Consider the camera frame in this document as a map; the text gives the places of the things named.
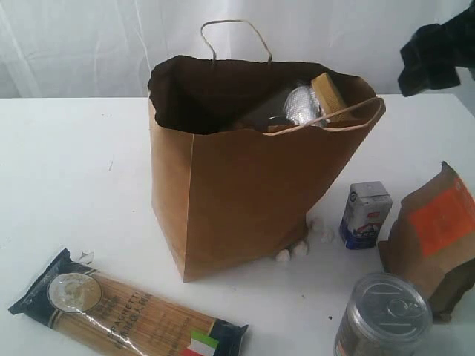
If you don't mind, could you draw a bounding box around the clear jar with gold lid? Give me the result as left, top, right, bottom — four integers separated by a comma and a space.
218, 72, 348, 133

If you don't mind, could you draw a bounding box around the white backdrop curtain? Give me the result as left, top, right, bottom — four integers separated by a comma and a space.
1, 1, 468, 98

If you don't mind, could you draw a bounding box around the small white milk carton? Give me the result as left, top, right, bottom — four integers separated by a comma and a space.
339, 181, 393, 250

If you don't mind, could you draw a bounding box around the brown paper shopping bag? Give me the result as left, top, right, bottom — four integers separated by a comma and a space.
147, 19, 387, 285

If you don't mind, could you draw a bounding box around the spaghetti packet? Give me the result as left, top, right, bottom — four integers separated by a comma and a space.
8, 248, 248, 355

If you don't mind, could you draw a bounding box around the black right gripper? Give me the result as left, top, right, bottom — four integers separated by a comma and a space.
398, 1, 474, 97

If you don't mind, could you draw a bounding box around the can with clear plastic lid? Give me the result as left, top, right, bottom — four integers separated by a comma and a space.
333, 272, 433, 355

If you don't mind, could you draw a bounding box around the brown pouch with orange label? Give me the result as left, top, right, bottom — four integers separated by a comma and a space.
378, 162, 474, 322

